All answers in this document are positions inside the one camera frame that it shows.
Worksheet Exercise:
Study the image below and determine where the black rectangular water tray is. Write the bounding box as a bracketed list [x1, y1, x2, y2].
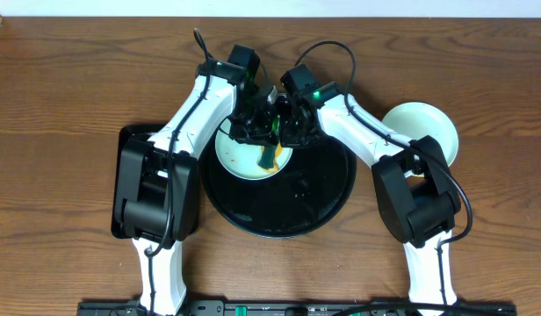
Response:
[110, 123, 166, 241]

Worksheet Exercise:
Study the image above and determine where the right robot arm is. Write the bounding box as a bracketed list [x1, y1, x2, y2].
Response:
[280, 82, 466, 305]

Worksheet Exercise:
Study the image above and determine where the round black tray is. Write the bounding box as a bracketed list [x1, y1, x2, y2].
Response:
[200, 139, 357, 238]

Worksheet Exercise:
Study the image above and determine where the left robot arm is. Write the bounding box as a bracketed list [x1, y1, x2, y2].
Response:
[111, 73, 278, 315]

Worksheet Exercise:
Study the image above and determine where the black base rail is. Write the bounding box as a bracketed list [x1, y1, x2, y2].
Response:
[76, 299, 517, 316]

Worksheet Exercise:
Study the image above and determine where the mint green plate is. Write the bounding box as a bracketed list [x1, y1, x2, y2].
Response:
[382, 102, 459, 166]
[215, 119, 293, 181]

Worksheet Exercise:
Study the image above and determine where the yellow green sponge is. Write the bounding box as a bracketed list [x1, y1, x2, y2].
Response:
[257, 145, 282, 172]

